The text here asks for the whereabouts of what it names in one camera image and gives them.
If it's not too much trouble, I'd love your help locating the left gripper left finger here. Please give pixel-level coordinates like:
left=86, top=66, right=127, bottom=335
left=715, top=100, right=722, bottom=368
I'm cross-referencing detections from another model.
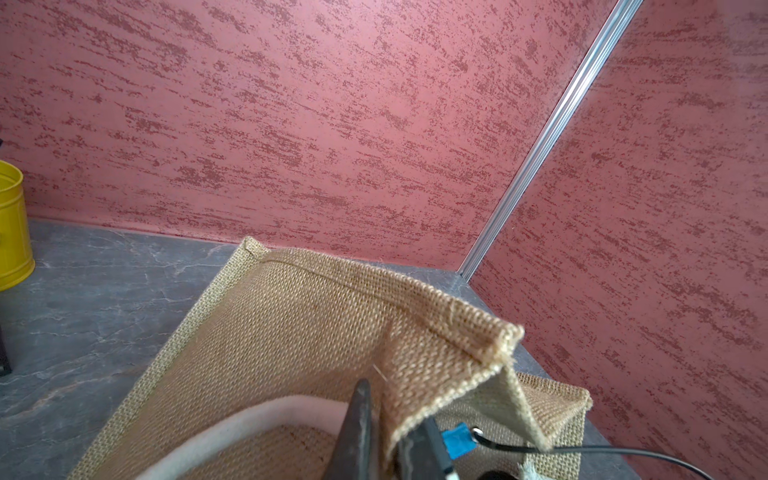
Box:
left=322, top=379, right=374, bottom=480

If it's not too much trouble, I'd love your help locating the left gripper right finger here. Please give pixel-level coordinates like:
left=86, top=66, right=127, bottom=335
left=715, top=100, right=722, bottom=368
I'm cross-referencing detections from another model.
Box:
left=396, top=417, right=453, bottom=480

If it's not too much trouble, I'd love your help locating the yellow pen cup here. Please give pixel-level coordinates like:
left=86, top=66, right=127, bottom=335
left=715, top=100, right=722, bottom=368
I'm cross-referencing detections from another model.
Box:
left=0, top=161, right=35, bottom=291

